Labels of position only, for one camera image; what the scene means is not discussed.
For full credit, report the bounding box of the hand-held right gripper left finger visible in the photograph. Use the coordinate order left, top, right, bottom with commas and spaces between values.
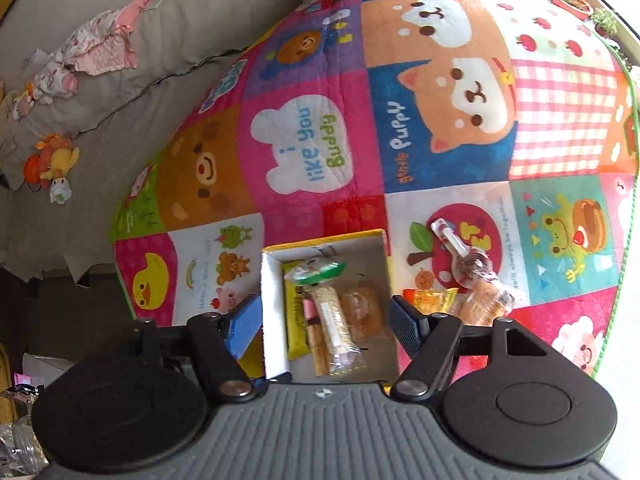
132, 292, 264, 405

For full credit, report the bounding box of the clear plastic bag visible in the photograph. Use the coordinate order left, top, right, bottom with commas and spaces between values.
0, 385, 43, 480

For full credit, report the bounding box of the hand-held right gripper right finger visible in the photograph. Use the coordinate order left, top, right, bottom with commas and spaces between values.
389, 294, 540, 404

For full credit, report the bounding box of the clear granola bar packet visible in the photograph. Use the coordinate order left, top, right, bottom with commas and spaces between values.
305, 285, 365, 377

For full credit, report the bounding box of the orange yellow plush toy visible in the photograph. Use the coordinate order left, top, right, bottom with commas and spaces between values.
22, 132, 81, 183

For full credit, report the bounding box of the green topped snack packet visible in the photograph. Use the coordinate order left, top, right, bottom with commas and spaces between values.
282, 257, 348, 287

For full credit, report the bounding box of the long yellow snack packet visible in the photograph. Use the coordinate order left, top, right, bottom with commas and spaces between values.
284, 280, 321, 361

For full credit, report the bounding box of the clear golden cake packet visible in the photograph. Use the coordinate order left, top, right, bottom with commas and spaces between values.
340, 280, 388, 341

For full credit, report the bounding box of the small white plush toy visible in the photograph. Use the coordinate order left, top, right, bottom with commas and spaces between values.
49, 177, 72, 206

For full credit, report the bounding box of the grey sofa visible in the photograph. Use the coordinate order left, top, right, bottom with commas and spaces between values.
0, 0, 436, 281

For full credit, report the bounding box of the red planter with plants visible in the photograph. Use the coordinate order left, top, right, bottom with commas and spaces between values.
549, 0, 596, 23

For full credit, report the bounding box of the yellow cardboard box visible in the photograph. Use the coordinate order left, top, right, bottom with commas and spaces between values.
260, 229, 402, 386

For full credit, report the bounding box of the orange candy packet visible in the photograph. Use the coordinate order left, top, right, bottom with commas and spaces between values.
402, 287, 459, 313

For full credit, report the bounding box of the pink clothing pile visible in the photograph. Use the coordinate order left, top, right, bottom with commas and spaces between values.
30, 0, 156, 106

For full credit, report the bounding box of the cartoon printed play mat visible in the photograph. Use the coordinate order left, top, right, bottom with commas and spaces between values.
112, 0, 640, 382

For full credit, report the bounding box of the clear brown biscuit packet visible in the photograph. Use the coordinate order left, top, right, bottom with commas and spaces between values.
430, 217, 517, 323

